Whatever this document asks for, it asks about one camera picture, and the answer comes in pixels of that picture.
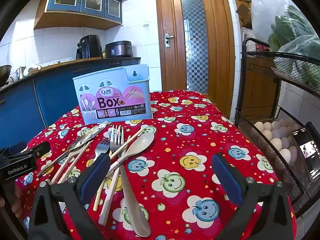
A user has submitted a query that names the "wooden wall shelf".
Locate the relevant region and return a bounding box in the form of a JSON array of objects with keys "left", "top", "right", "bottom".
[{"left": 230, "top": 0, "right": 253, "bottom": 28}]

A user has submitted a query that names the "red smiley flower tablecloth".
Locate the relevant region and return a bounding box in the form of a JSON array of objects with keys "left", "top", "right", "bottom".
[{"left": 15, "top": 89, "right": 298, "bottom": 240}]

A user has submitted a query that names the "beige plastic spoon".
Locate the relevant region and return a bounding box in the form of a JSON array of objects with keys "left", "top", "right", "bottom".
[{"left": 98, "top": 132, "right": 155, "bottom": 225}]

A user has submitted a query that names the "black air fryer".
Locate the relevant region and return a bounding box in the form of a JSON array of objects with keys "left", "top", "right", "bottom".
[{"left": 76, "top": 35, "right": 102, "bottom": 60}]

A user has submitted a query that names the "metal wok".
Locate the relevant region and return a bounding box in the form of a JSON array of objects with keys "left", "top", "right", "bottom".
[{"left": 0, "top": 65, "right": 12, "bottom": 84}]

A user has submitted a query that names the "white plastic bag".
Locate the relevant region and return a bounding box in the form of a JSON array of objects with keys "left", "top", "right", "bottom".
[{"left": 250, "top": 0, "right": 290, "bottom": 45}]

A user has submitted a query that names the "metal kettle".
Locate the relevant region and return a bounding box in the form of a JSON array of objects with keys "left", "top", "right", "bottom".
[{"left": 14, "top": 66, "right": 30, "bottom": 80}]

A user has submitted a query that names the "light blue plastic utensil box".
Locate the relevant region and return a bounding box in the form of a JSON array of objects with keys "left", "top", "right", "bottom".
[{"left": 72, "top": 64, "right": 153, "bottom": 125}]

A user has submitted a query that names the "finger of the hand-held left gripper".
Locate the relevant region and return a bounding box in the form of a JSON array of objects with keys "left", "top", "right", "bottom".
[{"left": 25, "top": 141, "right": 51, "bottom": 159}]

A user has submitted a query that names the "wooden door with glass pane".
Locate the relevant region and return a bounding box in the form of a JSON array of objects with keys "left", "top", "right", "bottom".
[{"left": 154, "top": 0, "right": 235, "bottom": 117}]

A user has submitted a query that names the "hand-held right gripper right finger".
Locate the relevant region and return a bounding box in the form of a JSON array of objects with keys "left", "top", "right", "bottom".
[{"left": 211, "top": 152, "right": 295, "bottom": 240}]

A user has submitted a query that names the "pile of eggs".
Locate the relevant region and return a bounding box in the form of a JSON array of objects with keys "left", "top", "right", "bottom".
[{"left": 254, "top": 119, "right": 300, "bottom": 165}]

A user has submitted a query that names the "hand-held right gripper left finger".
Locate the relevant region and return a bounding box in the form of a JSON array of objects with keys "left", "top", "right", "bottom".
[{"left": 27, "top": 153, "right": 112, "bottom": 240}]

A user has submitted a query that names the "large metal fork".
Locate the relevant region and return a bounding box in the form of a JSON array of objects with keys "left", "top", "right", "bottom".
[{"left": 110, "top": 124, "right": 152, "bottom": 238}]

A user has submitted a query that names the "small metal fork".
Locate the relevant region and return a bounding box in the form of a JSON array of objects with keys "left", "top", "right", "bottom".
[{"left": 94, "top": 137, "right": 111, "bottom": 162}]

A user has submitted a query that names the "blue kitchen counter cabinet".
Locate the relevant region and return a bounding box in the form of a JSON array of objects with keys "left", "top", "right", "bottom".
[{"left": 0, "top": 57, "right": 142, "bottom": 150}]

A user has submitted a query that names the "plastic bag of greens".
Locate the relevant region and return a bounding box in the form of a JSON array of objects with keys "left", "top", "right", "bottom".
[{"left": 267, "top": 5, "right": 320, "bottom": 85}]

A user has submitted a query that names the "wooden cupboard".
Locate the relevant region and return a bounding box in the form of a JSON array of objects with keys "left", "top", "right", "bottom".
[{"left": 240, "top": 52, "right": 278, "bottom": 117}]

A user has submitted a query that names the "clear bag of packets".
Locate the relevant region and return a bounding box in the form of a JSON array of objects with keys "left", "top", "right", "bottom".
[{"left": 244, "top": 27, "right": 270, "bottom": 52}]

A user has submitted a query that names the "dark rice cooker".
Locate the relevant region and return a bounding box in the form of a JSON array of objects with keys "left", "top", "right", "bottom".
[{"left": 105, "top": 41, "right": 133, "bottom": 58}]

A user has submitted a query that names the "black smartphone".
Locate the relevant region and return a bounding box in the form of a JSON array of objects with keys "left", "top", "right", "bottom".
[{"left": 291, "top": 127, "right": 320, "bottom": 183}]

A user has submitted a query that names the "metal door handle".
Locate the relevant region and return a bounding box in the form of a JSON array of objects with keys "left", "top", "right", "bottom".
[{"left": 164, "top": 34, "right": 175, "bottom": 48}]

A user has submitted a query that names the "black wire rack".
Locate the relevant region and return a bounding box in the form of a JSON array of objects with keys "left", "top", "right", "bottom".
[{"left": 234, "top": 37, "right": 320, "bottom": 218}]

